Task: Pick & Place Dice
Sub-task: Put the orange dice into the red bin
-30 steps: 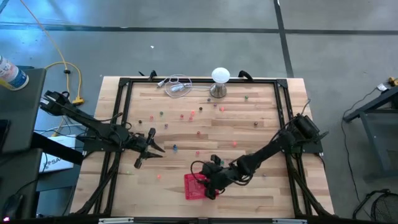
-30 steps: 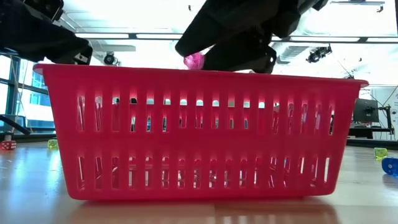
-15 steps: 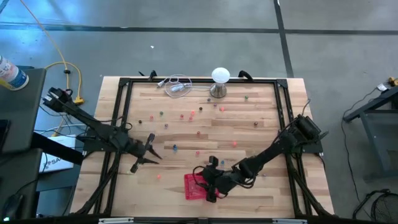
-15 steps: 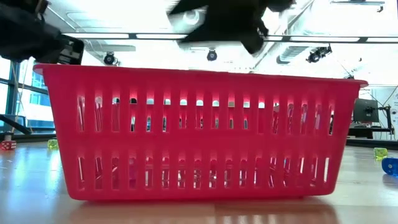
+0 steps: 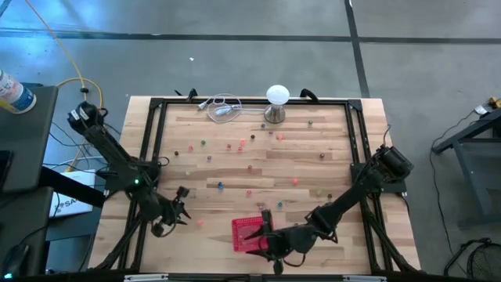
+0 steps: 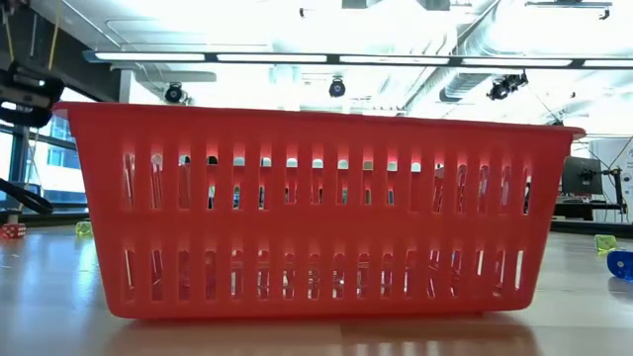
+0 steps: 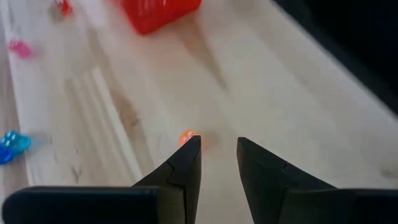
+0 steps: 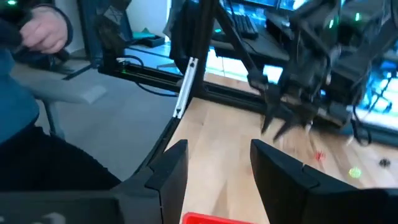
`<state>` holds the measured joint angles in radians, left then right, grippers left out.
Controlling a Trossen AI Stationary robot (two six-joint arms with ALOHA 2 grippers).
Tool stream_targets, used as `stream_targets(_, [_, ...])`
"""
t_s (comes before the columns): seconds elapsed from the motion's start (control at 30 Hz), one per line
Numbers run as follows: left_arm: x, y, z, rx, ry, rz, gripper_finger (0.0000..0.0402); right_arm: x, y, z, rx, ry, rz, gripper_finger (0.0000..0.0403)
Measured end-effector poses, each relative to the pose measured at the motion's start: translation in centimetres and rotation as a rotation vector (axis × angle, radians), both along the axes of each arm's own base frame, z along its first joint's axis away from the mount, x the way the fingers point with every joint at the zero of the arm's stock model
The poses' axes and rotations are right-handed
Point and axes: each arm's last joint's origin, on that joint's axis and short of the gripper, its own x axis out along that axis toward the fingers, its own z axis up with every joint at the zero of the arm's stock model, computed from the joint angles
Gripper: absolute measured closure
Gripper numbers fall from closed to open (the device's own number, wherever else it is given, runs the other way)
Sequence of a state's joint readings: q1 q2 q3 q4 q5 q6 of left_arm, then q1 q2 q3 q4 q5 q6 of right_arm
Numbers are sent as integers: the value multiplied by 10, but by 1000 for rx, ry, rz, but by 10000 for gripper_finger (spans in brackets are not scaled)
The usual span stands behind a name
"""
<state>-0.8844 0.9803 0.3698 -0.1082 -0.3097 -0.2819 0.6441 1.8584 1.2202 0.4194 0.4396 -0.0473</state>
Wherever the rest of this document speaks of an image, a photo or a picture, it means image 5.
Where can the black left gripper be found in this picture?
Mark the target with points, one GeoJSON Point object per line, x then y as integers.
{"type": "Point", "coordinates": [166, 213]}

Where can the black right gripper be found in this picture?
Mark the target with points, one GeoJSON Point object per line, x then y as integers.
{"type": "Point", "coordinates": [283, 243]}

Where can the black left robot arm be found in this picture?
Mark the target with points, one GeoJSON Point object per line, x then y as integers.
{"type": "Point", "coordinates": [113, 152]}

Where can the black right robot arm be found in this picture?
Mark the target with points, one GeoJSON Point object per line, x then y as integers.
{"type": "Point", "coordinates": [352, 192]}

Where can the red slotted plastic basket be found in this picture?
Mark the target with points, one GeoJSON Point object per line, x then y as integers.
{"type": "Point", "coordinates": [239, 226]}

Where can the white printed cardboard box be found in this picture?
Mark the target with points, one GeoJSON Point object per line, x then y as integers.
{"type": "Point", "coordinates": [68, 207]}

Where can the black metal bar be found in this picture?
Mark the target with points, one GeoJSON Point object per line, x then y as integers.
{"type": "Point", "coordinates": [70, 187]}

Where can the black clamp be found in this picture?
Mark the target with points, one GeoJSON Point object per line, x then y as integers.
{"type": "Point", "coordinates": [192, 95]}
{"type": "Point", "coordinates": [309, 94]}

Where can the white globe lamp metal base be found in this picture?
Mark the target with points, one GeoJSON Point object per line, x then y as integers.
{"type": "Point", "coordinates": [278, 94]}

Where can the dark grey desk top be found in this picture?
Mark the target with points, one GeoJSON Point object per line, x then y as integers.
{"type": "Point", "coordinates": [27, 149]}
{"type": "Point", "coordinates": [23, 219]}

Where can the black computer mouse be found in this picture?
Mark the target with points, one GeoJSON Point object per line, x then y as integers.
{"type": "Point", "coordinates": [15, 260]}

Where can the white bottle blue label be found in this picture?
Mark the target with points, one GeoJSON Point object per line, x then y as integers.
{"type": "Point", "coordinates": [15, 96]}

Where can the black side table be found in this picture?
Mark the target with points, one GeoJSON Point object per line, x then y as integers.
{"type": "Point", "coordinates": [462, 138]}

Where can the white tag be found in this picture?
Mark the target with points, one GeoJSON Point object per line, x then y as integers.
{"type": "Point", "coordinates": [481, 109]}

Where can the yellow tool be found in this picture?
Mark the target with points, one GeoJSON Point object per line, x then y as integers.
{"type": "Point", "coordinates": [495, 102]}

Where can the white frame bracket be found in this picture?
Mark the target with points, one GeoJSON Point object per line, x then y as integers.
{"type": "Point", "coordinates": [364, 278]}
{"type": "Point", "coordinates": [145, 277]}

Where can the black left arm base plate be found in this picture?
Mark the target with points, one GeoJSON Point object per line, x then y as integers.
{"type": "Point", "coordinates": [113, 182]}

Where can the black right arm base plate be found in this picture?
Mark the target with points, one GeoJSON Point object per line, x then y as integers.
{"type": "Point", "coordinates": [395, 186]}

